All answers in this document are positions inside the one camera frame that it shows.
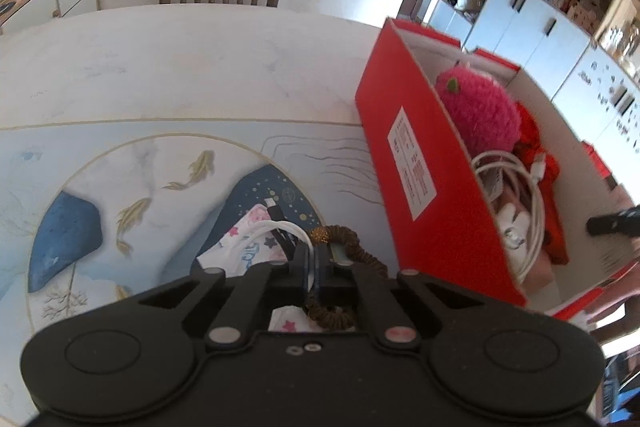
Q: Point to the brown hair scrunchie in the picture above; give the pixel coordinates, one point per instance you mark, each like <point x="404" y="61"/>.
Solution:
<point x="350" y="237"/>

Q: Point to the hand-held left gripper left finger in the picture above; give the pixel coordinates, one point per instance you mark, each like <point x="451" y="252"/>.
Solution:
<point x="307" y="274"/>

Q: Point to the black hair clip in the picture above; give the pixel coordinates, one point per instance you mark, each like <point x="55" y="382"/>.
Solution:
<point x="275" y="207"/>

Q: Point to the printed face mask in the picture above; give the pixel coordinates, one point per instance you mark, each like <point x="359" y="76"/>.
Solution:
<point x="240" y="237"/>

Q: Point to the red shoe box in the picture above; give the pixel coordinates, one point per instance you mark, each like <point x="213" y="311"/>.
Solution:
<point x="400" y="217"/>

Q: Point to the white hallway cabinet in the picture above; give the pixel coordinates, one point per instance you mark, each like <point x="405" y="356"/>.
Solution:
<point x="535" y="32"/>

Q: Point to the pink plush toy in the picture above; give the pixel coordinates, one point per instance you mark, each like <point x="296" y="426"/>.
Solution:
<point x="480" y="107"/>

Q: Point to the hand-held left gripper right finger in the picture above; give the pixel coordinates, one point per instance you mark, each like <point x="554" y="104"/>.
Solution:
<point x="330" y="279"/>

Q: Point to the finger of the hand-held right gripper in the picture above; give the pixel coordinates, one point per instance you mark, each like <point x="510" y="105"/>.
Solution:
<point x="607" y="223"/>

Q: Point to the red garment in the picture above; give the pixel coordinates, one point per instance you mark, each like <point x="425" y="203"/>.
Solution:
<point x="550" y="207"/>

